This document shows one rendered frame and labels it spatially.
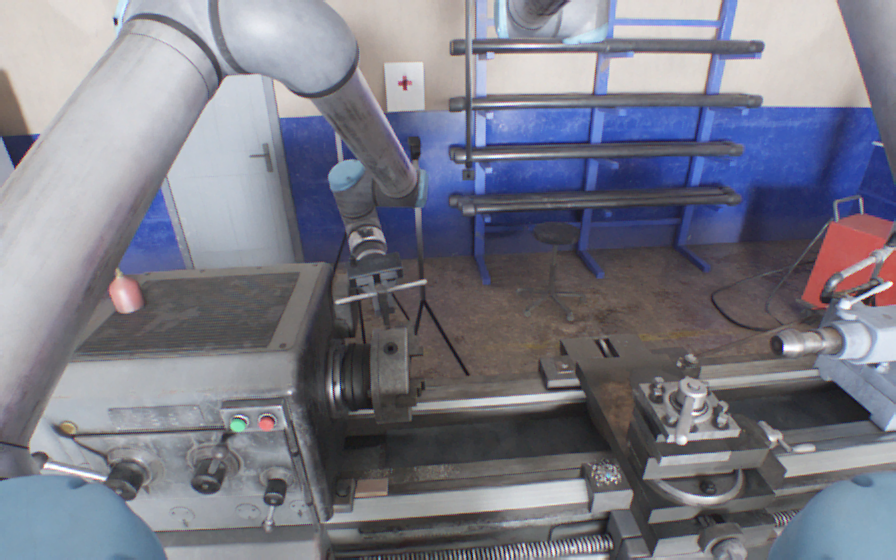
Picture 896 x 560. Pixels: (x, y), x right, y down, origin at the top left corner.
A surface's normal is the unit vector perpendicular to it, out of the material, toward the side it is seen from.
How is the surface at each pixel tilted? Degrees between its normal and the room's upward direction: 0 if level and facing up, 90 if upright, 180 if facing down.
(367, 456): 0
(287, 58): 117
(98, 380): 45
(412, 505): 36
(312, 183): 90
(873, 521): 5
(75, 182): 55
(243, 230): 90
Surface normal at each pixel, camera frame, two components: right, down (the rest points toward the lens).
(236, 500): 0.07, 0.48
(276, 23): 0.45, 0.33
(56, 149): 0.12, -0.46
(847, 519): -0.11, -0.87
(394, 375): 0.05, -0.18
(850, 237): -0.91, 0.21
